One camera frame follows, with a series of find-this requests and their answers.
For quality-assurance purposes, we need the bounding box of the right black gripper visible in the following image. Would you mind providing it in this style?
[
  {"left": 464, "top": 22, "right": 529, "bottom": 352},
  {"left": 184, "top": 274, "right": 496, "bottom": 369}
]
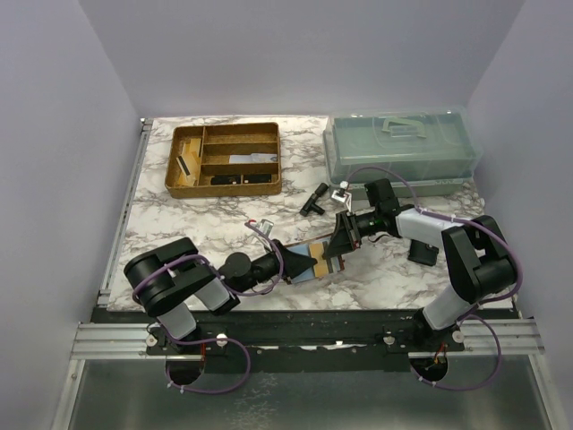
[{"left": 322, "top": 210, "right": 381, "bottom": 259}]

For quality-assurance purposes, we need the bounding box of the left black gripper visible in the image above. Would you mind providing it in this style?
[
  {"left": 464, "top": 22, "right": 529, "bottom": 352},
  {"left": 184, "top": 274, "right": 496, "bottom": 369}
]
[{"left": 237, "top": 239, "right": 317, "bottom": 294}]

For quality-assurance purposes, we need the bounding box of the blue credit card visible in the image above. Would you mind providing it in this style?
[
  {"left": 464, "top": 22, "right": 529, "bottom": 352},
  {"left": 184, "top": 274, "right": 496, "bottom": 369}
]
[{"left": 288, "top": 244, "right": 317, "bottom": 284}]

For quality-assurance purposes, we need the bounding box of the brown leather card holder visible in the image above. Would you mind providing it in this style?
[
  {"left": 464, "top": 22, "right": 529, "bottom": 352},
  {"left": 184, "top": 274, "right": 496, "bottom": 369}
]
[{"left": 286, "top": 235, "right": 345, "bottom": 285}]

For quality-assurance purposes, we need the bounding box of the striped gold credit card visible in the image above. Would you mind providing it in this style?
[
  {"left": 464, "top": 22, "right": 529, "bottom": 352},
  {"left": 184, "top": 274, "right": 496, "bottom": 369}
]
[{"left": 176, "top": 154, "right": 194, "bottom": 176}]

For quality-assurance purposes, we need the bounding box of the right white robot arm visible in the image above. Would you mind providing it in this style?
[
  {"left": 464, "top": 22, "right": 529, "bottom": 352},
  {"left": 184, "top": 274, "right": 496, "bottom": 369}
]
[{"left": 323, "top": 179, "right": 523, "bottom": 351}]

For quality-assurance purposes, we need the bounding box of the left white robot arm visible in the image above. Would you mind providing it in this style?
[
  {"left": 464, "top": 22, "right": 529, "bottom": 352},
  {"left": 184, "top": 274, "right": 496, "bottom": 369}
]
[{"left": 124, "top": 237, "right": 318, "bottom": 354}]

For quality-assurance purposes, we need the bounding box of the white card in tray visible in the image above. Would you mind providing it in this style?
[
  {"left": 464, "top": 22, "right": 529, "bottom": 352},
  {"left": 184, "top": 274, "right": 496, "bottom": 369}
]
[{"left": 229, "top": 153, "right": 278, "bottom": 164}]

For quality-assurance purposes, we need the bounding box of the black T-shaped pipe fitting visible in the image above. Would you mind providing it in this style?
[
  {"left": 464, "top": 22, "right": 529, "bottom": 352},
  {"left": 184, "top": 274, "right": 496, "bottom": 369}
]
[{"left": 299, "top": 183, "right": 329, "bottom": 217}]

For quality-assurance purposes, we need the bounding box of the black snap wallet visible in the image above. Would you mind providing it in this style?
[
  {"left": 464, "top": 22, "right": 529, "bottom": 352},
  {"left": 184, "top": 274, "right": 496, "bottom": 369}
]
[{"left": 407, "top": 240, "right": 440, "bottom": 267}]

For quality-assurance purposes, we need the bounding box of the black item in tray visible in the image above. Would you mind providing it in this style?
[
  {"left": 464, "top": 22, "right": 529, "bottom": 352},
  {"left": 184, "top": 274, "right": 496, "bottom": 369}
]
[{"left": 210, "top": 174, "right": 272, "bottom": 185}]

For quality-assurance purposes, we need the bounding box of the brown cork organizer tray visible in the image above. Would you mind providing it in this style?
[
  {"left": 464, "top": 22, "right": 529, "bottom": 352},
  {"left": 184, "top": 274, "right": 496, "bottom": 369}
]
[{"left": 165, "top": 122, "right": 282, "bottom": 199}]

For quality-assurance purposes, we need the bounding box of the clear lidded plastic box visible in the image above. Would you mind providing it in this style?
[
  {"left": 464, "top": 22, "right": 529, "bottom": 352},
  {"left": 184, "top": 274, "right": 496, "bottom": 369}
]
[{"left": 323, "top": 107, "right": 483, "bottom": 200}]

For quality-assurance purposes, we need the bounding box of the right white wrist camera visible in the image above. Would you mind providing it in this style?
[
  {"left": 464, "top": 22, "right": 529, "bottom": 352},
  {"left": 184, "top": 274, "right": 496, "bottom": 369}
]
[{"left": 330, "top": 181, "right": 352, "bottom": 212}]

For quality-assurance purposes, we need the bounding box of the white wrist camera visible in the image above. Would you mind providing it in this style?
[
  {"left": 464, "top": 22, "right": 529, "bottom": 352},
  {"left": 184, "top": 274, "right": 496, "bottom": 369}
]
[
  {"left": 330, "top": 181, "right": 352, "bottom": 212},
  {"left": 252, "top": 219, "right": 274, "bottom": 240}
]

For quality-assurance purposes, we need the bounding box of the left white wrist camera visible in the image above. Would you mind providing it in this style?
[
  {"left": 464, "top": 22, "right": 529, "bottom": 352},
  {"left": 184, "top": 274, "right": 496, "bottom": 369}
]
[{"left": 252, "top": 219, "right": 274, "bottom": 240}]

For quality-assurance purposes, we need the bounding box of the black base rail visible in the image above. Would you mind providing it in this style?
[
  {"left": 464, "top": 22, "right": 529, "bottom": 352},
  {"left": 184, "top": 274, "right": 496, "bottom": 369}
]
[{"left": 78, "top": 309, "right": 464, "bottom": 378}]

